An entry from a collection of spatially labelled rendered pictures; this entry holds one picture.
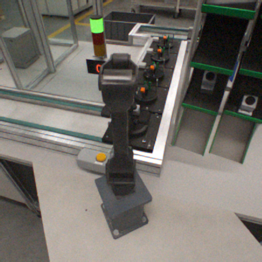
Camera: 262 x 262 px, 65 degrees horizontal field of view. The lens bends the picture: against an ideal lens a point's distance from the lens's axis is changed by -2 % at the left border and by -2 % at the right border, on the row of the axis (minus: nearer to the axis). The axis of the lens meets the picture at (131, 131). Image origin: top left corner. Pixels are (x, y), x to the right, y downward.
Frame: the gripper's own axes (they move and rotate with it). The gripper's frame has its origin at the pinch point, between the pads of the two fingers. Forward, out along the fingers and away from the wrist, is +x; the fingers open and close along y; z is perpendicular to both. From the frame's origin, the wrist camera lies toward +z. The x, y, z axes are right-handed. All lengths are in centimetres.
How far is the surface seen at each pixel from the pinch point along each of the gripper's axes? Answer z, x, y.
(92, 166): 12.8, 16.5, -11.5
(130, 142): -1.4, 12.5, 1.5
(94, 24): -21.4, -29.8, -18.8
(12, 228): 27, 109, -88
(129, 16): -237, 29, -66
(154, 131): -11.2, 12.5, 10.6
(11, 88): -26, 13, -82
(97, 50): -21.4, -19.2, -18.8
